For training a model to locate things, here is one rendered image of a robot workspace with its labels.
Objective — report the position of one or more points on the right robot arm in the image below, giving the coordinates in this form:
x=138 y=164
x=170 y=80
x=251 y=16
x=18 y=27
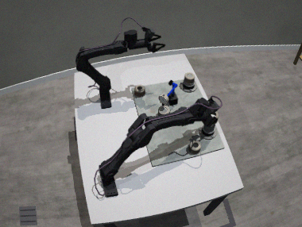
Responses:
x=142 y=137

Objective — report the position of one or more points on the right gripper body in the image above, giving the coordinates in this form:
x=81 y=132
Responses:
x=206 y=116

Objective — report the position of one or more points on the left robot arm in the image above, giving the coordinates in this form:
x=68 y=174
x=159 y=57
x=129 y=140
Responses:
x=118 y=47

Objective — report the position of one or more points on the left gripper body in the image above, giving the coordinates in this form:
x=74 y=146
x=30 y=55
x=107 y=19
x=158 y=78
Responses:
x=144 y=43

